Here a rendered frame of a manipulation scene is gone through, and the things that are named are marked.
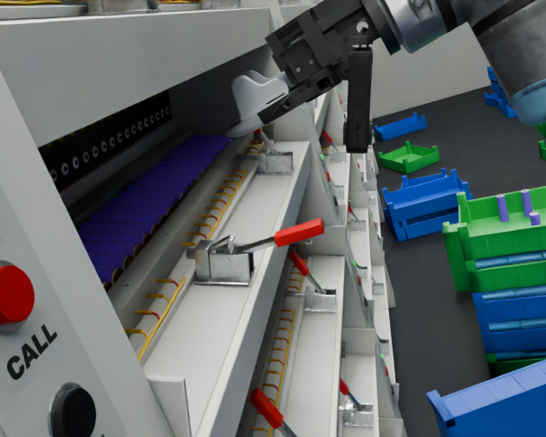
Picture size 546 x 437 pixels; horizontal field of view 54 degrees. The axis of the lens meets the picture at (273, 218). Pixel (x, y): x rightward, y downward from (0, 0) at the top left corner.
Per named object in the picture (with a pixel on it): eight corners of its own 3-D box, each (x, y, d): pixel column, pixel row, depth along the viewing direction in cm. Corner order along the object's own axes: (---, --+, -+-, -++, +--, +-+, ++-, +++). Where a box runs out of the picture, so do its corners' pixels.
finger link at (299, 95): (257, 107, 61) (323, 66, 59) (265, 121, 61) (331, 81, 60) (254, 113, 56) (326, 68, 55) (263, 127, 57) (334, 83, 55)
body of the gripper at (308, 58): (269, 37, 62) (361, -24, 58) (307, 101, 64) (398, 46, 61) (257, 42, 55) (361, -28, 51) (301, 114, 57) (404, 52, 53)
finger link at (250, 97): (202, 99, 61) (270, 54, 59) (230, 143, 62) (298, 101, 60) (197, 102, 58) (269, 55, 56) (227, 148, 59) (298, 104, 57)
